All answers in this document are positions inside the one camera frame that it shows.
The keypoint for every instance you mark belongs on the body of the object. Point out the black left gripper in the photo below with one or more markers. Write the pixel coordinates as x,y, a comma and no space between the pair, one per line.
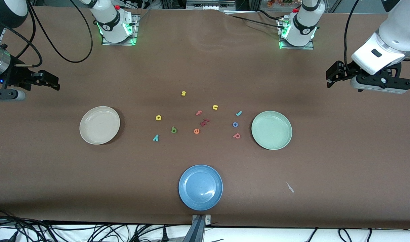
342,68

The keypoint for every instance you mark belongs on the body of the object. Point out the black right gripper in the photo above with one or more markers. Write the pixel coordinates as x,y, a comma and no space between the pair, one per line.
17,76

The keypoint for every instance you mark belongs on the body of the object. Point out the teal foam letter y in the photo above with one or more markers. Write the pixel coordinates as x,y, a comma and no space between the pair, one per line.
156,137

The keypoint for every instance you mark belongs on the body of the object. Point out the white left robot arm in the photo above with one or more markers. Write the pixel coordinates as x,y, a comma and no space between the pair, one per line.
396,30

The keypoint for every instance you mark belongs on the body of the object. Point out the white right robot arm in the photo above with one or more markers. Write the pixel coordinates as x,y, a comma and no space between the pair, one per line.
111,23

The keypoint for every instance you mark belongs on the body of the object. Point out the beige brown plate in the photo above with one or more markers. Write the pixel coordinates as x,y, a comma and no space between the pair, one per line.
99,125

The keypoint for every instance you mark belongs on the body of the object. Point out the pale green plate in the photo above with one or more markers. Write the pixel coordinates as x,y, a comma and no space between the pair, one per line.
271,130

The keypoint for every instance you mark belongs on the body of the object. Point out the orange artificial flowers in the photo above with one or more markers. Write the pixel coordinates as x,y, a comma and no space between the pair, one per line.
279,2

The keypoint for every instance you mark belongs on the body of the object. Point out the brown table cover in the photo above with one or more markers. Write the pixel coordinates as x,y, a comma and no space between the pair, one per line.
326,168

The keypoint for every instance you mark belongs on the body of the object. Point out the white paper scrap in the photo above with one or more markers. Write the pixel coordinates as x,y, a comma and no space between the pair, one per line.
290,188

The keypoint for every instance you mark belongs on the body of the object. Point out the grey metal box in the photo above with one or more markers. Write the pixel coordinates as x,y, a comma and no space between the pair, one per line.
208,5

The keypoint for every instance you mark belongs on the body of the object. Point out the blue plate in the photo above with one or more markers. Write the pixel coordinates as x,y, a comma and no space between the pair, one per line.
200,187

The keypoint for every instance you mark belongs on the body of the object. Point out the black power plug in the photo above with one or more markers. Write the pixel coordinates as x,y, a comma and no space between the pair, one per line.
164,235

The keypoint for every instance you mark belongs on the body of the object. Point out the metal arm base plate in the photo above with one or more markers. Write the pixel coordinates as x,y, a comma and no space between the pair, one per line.
135,40
309,47

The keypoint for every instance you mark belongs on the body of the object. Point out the aluminium frame profile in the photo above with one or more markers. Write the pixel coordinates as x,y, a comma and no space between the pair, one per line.
3,35

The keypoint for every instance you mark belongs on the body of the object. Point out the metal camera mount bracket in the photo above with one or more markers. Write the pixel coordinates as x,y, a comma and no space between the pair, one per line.
199,230

